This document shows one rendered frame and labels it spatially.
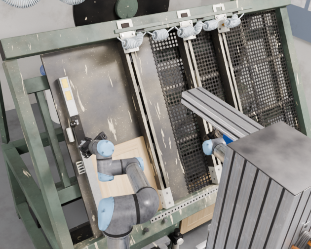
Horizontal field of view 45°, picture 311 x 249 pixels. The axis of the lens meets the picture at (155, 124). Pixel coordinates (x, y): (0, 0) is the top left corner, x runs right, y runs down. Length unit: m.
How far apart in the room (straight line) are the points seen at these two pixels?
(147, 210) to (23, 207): 2.24
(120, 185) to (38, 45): 0.93
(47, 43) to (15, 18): 2.71
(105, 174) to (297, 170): 0.95
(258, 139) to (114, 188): 1.29
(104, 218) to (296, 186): 0.69
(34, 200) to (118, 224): 1.37
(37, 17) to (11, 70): 2.83
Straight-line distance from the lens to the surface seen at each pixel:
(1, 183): 4.11
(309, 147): 1.20
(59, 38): 2.13
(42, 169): 2.11
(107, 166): 1.76
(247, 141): 1.15
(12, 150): 3.18
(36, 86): 2.19
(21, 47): 2.07
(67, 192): 2.25
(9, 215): 3.78
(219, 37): 2.72
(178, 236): 2.51
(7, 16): 4.78
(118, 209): 1.40
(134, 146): 2.32
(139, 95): 2.29
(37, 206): 2.67
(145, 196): 1.44
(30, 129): 2.08
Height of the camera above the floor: 2.69
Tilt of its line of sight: 34 degrees down
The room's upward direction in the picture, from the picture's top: 4 degrees clockwise
